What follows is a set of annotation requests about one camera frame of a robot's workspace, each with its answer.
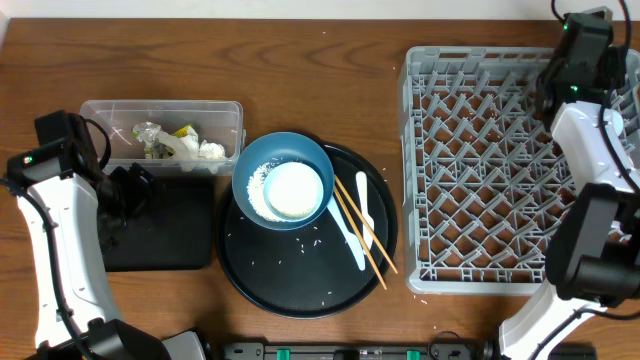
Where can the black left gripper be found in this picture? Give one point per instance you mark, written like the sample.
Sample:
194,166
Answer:
142,185

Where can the clear plastic wrapper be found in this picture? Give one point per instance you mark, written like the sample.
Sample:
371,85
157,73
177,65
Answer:
146,133

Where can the white tissue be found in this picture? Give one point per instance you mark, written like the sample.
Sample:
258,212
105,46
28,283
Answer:
184,149
213,153

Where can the white rice pile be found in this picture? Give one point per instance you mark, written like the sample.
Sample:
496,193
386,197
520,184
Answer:
255,191

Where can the dark blue bowl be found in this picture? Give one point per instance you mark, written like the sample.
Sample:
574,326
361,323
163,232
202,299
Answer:
278,149

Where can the light blue small plate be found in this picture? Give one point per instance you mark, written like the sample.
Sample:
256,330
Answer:
293,191

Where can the light blue cup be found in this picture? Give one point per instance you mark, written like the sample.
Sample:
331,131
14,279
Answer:
614,120

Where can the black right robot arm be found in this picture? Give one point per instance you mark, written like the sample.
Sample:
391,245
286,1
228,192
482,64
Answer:
592,262

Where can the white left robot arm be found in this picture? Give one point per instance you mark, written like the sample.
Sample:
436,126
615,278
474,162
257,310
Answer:
61,190

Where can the clear plastic waste bin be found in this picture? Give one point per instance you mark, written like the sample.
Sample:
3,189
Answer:
214,121

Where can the grey dishwasher rack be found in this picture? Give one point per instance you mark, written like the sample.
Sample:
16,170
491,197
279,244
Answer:
485,184

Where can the black rectangular tray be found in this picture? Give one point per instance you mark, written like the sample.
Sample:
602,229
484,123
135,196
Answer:
174,231

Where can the round black tray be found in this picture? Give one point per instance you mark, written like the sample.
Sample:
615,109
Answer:
309,272

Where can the wooden chopstick right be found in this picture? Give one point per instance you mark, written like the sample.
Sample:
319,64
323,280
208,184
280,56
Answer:
366,224

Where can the wooden chopstick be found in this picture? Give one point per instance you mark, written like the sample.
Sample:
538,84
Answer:
358,234
366,224

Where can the wooden chopstick left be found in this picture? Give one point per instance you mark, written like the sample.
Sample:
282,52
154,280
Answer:
358,234

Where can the light blue spoon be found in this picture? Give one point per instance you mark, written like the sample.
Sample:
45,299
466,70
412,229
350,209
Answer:
350,238

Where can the white plastic knife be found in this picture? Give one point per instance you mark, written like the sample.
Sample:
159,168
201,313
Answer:
362,188

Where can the black rail with green clips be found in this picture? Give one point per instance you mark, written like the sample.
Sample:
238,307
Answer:
445,347

